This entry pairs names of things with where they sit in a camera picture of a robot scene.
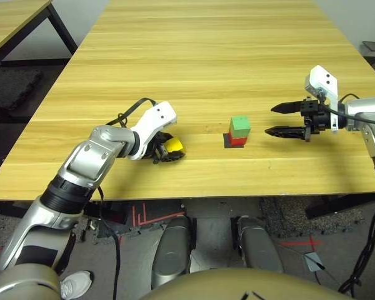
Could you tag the black tray on stand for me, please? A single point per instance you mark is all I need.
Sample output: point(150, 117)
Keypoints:
point(373, 47)

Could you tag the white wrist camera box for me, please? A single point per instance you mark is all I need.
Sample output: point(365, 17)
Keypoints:
point(153, 122)
point(323, 79)

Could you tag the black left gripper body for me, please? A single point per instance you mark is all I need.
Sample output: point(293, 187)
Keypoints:
point(157, 150)

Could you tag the speckled floor mat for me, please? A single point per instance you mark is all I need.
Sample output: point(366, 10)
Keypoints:
point(287, 215)

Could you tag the grey robot left leg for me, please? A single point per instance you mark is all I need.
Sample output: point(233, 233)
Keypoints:
point(172, 250)

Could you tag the wooden side table black legs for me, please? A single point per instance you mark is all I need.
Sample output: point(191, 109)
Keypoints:
point(9, 22)

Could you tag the tan robot torso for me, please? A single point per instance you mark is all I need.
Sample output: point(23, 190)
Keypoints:
point(237, 284)

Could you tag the black table base bar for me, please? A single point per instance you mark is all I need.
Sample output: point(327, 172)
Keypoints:
point(337, 207)

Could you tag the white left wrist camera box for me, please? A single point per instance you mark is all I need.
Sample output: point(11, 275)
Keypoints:
point(153, 122)

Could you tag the grey robot leg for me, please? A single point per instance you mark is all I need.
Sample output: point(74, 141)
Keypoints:
point(259, 247)
point(172, 250)

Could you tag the grey floor plate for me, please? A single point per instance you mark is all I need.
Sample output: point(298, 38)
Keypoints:
point(311, 261)

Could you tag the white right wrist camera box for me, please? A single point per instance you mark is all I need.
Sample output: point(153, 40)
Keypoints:
point(323, 79)

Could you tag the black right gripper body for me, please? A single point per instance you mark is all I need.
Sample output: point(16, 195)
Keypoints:
point(318, 120)

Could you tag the green wooden block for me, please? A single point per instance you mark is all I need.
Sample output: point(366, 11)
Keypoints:
point(240, 125)

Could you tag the black foam mat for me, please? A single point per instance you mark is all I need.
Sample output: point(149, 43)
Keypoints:
point(12, 87)

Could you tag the grey robot right leg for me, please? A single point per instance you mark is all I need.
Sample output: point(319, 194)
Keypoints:
point(259, 247)

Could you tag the black square marker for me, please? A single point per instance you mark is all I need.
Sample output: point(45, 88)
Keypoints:
point(226, 143)

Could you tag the red wooden block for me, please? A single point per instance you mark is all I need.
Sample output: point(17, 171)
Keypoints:
point(239, 141)

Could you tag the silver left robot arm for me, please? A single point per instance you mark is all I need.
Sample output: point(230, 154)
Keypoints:
point(81, 162)

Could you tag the white sneaker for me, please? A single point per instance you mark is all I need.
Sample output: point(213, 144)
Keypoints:
point(76, 282)

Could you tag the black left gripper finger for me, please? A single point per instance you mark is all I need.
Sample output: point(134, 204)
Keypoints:
point(173, 157)
point(167, 136)

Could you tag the yellow wooden block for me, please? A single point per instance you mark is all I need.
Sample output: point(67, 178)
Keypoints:
point(174, 144)

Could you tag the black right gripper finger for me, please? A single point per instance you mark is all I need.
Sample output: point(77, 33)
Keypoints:
point(287, 132)
point(289, 107)

